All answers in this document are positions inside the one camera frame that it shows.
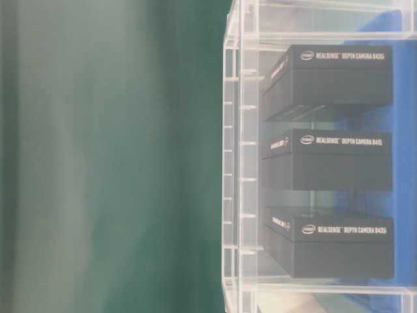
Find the black realsense box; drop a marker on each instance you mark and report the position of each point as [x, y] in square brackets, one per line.
[329, 160]
[315, 243]
[327, 82]

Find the clear plastic storage case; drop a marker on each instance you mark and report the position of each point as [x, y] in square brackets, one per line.
[257, 34]

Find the blue cloth liner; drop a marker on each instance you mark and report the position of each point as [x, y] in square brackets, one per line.
[400, 204]

